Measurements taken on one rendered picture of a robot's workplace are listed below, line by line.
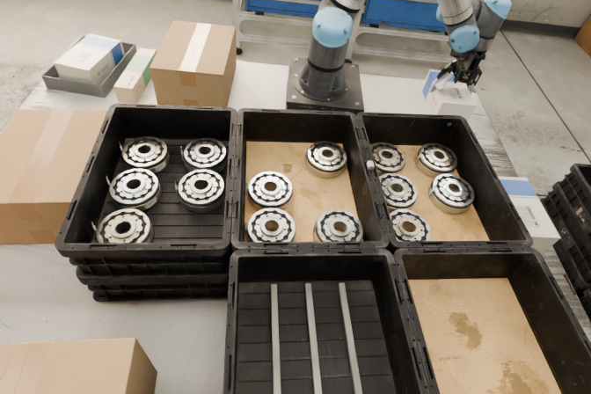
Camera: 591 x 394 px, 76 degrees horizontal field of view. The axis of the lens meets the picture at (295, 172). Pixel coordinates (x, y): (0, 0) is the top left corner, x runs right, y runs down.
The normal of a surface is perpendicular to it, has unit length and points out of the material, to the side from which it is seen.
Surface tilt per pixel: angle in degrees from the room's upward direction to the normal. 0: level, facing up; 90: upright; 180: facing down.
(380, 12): 90
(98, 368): 0
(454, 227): 0
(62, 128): 0
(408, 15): 90
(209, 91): 90
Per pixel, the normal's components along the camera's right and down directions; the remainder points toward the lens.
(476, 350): 0.10, -0.66
